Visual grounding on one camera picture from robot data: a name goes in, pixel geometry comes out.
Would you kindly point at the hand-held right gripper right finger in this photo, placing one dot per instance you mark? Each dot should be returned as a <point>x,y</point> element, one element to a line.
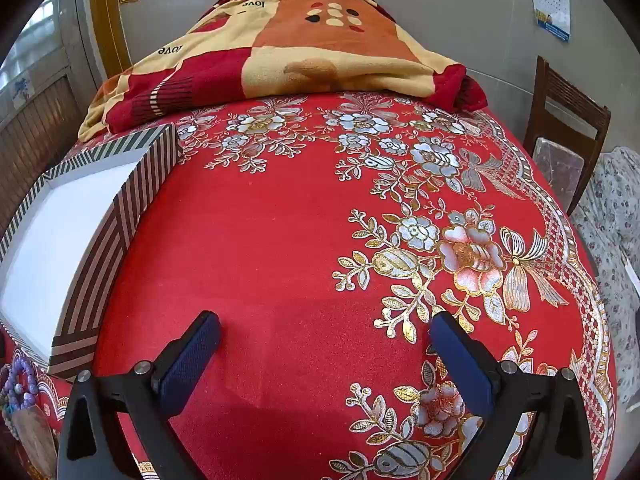
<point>457,360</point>

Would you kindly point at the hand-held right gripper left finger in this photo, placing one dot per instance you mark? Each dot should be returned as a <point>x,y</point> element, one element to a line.
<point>192,360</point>

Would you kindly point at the striped shallow box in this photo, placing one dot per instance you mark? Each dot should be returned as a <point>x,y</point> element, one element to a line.
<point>75,220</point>

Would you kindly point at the red floral tablecloth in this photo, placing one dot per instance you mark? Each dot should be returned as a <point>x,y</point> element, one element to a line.
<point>275,235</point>

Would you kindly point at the white floral cloth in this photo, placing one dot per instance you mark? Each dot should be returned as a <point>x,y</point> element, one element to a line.
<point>615,220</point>

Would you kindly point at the brown wooden chair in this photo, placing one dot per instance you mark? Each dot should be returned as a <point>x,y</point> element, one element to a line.
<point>565,125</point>

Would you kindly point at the brown slatted panel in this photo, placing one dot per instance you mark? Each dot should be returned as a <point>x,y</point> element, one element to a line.
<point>40,145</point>

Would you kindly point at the blue window sticker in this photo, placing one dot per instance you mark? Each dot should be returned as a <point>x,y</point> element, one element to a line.
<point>22,91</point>

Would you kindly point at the red orange patchwork blanket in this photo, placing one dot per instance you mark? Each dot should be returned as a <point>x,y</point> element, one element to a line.
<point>300,60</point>

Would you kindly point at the window with grille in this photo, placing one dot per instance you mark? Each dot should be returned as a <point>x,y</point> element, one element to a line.
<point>37,45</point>

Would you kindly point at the yellow wooden door frame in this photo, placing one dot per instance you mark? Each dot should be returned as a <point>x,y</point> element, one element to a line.
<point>111,20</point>

